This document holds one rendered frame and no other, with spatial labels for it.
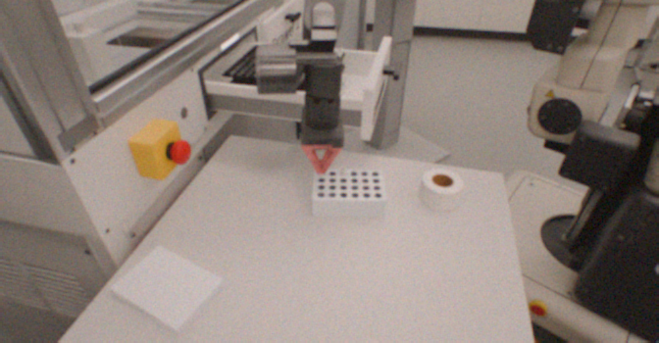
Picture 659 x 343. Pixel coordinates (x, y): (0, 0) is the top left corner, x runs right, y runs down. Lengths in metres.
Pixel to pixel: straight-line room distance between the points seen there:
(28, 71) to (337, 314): 0.46
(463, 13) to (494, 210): 3.31
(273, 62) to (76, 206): 0.33
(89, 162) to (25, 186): 0.10
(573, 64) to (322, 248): 0.78
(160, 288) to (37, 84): 0.29
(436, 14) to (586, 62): 2.89
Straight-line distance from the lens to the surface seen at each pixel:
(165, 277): 0.60
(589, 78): 1.12
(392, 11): 1.78
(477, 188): 0.76
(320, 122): 0.59
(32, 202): 0.68
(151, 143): 0.62
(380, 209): 0.65
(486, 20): 3.99
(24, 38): 0.53
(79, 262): 0.77
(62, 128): 0.57
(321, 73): 0.56
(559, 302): 1.30
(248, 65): 0.87
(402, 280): 0.58
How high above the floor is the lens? 1.22
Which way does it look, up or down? 37 degrees down
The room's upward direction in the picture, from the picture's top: straight up
